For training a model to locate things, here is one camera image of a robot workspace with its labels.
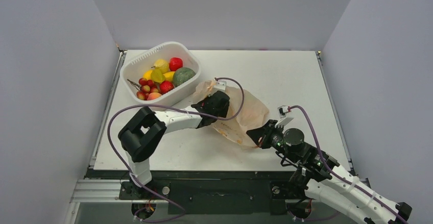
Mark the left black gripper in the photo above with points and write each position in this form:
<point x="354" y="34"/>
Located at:
<point x="204" y="100"/>

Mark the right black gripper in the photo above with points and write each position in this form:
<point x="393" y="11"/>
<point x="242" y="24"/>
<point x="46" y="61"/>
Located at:
<point x="264" y="135"/>

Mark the translucent orange plastic bag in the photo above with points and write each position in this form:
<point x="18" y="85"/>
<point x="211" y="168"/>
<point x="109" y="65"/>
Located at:
<point x="253" y="115"/>

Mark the pink orange fake peach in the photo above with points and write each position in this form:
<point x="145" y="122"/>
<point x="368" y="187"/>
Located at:
<point x="153" y="95"/>

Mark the yellow fake pear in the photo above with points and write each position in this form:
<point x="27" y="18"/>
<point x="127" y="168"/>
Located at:
<point x="162" y="65"/>

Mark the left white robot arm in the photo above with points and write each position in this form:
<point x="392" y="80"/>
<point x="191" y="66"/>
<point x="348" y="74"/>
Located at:
<point x="143" y="132"/>

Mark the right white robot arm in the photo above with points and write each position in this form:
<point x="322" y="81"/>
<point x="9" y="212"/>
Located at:
<point x="321" y="177"/>

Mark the green fake avocado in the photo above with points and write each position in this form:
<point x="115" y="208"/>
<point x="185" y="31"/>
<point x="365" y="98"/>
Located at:
<point x="182" y="75"/>

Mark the yellow fake mango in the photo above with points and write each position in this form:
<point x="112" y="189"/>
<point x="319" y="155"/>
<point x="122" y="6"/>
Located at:
<point x="169" y="76"/>

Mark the red fake grape bunch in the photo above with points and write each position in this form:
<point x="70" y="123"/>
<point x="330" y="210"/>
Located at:
<point x="143" y="87"/>

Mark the yellow fake lemon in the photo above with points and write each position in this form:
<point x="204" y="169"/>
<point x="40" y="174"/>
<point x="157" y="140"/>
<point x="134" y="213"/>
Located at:
<point x="148" y="74"/>

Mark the white plastic basket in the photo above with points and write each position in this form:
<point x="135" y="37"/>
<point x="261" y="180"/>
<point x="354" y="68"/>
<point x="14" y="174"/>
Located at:
<point x="134" y="69"/>

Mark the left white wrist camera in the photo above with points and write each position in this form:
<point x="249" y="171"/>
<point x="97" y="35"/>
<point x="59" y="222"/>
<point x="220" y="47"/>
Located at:
<point x="219" y="86"/>

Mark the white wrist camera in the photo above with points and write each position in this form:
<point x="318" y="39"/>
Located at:
<point x="219" y="86"/>
<point x="285" y="116"/>

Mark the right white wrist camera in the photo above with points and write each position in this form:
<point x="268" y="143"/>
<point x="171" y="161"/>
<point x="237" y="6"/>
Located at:
<point x="285" y="116"/>

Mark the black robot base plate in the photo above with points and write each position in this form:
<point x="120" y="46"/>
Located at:
<point x="207" y="192"/>

